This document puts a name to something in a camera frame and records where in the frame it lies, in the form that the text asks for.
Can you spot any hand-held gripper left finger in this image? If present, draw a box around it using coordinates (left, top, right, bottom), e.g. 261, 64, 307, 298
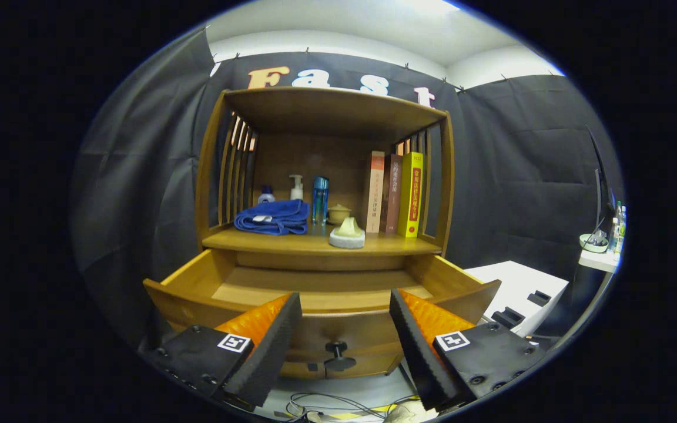
139, 292, 303, 412

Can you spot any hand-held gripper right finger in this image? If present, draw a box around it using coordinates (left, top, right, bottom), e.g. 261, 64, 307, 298
390, 288, 548, 412

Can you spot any wooden drawer with black knob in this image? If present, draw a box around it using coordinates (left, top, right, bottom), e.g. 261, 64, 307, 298
143, 248, 502, 372

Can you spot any white drawer unit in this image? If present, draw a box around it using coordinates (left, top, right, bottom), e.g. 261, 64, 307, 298
465, 260, 569, 338

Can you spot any wooden countertop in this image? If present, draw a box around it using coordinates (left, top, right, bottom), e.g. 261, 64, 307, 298
202, 223, 442, 256

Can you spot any wooden cabinet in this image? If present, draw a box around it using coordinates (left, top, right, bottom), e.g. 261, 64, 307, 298
195, 87, 455, 380

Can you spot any blue folded towel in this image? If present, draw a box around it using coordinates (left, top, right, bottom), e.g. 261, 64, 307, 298
234, 199, 311, 236

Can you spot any yellow book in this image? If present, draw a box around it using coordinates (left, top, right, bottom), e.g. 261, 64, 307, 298
398, 152, 424, 238

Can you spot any brown book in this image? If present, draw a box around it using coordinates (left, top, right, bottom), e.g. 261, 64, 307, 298
381, 154, 404, 234

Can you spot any blue glass bottle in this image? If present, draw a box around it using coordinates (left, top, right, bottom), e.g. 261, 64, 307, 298
312, 176, 330, 225

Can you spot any cream book with orange spine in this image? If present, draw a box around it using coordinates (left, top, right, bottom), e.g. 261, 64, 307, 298
366, 151, 386, 234

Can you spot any white side desk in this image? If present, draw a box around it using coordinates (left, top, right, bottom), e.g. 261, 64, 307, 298
578, 247, 620, 274

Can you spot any pale round bowl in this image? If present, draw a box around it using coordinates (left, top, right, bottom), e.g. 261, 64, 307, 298
579, 232, 608, 253

